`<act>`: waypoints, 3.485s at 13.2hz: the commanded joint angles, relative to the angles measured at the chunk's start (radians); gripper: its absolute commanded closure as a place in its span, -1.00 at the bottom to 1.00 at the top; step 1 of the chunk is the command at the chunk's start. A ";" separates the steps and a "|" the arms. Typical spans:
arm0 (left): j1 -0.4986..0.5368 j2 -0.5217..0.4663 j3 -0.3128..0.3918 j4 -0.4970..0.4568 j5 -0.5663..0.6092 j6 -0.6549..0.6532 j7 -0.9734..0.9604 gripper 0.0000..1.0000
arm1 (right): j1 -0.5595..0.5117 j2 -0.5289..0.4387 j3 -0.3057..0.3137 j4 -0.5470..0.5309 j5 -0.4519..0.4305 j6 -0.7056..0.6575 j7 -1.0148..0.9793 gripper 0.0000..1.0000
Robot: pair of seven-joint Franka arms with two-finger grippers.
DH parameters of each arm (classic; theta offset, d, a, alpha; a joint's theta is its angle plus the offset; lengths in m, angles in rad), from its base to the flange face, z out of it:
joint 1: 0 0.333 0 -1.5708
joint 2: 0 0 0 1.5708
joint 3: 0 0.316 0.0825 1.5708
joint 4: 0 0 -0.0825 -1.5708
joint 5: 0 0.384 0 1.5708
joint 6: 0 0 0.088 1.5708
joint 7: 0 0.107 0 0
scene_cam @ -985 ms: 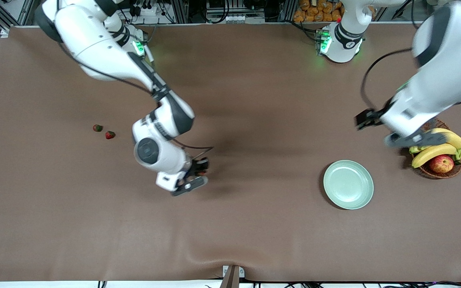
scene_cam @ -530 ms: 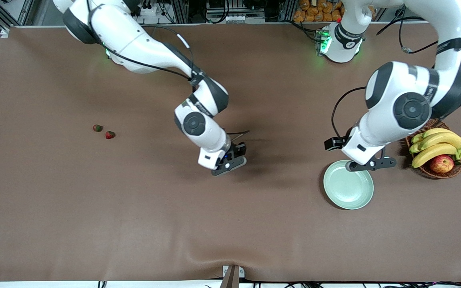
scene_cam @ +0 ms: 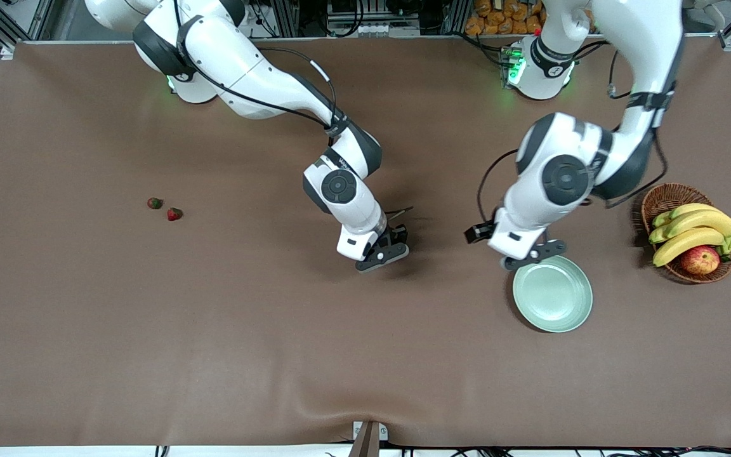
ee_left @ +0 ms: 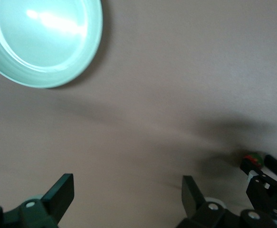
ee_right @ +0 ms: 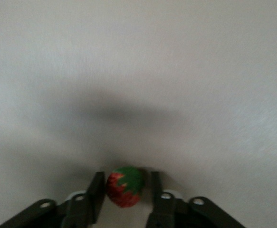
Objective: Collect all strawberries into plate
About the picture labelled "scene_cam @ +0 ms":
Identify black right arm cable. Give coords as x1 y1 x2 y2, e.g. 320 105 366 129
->
172 0 341 131

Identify bag of orange items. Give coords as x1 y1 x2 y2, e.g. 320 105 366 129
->
465 0 547 36

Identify brown wicker basket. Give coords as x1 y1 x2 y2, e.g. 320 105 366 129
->
640 183 731 284

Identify pale green round plate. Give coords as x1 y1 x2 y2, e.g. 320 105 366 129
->
512 255 593 334

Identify yellow green banana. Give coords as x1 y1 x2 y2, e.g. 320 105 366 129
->
669 203 721 221
652 227 726 268
650 208 731 246

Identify metal table clamp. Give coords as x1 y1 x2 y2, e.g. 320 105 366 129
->
352 420 389 457

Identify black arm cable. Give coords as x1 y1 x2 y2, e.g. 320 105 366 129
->
477 48 669 224
172 0 341 131

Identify brown table cloth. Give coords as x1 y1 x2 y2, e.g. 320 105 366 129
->
0 37 731 448

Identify white box with ports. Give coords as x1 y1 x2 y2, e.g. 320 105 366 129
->
327 22 421 37

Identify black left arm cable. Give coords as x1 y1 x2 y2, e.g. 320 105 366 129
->
477 48 669 224

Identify aluminium frame post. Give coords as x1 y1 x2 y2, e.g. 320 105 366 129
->
447 0 471 36
275 0 301 37

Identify red yellow apple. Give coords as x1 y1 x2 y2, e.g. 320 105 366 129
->
681 245 721 275

